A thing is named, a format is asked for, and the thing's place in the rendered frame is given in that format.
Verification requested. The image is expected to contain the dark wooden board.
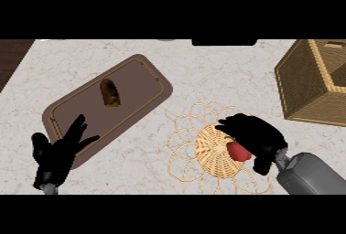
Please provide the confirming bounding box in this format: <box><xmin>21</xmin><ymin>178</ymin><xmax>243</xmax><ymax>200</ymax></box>
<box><xmin>0</xmin><ymin>39</ymin><xmax>37</xmax><ymax>93</ymax></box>

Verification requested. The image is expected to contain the red bell pepper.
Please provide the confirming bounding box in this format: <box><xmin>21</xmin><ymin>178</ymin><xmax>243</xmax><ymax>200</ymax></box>
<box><xmin>225</xmin><ymin>135</ymin><xmax>254</xmax><ymax>163</ymax></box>

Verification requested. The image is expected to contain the brown rectangular tray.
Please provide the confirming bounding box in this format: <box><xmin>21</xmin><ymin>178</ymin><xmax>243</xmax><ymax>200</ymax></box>
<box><xmin>40</xmin><ymin>53</ymin><xmax>175</xmax><ymax>170</ymax></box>

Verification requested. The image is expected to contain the black appliance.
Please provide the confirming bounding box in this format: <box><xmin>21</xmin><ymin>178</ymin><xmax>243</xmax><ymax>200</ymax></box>
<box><xmin>191</xmin><ymin>39</ymin><xmax>259</xmax><ymax>48</ymax></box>

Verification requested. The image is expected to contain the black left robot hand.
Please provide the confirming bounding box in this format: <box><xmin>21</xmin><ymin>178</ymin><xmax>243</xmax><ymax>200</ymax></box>
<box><xmin>30</xmin><ymin>113</ymin><xmax>102</xmax><ymax>191</ymax></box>

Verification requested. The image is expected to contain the dark brown bread loaf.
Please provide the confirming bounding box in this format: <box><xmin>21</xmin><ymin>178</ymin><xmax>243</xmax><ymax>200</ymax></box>
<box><xmin>99</xmin><ymin>78</ymin><xmax>121</xmax><ymax>108</ymax></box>

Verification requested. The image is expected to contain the woven wicker placemat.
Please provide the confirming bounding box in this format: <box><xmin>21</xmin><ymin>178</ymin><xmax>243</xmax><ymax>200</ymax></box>
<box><xmin>166</xmin><ymin>101</ymin><xmax>275</xmax><ymax>196</ymax></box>

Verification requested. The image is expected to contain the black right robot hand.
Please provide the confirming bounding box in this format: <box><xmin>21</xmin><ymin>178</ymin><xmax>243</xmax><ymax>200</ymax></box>
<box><xmin>213</xmin><ymin>112</ymin><xmax>290</xmax><ymax>176</ymax></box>

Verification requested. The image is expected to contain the brown wicker basket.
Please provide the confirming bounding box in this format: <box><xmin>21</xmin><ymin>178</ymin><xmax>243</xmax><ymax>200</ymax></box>
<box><xmin>274</xmin><ymin>39</ymin><xmax>346</xmax><ymax>128</ymax></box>

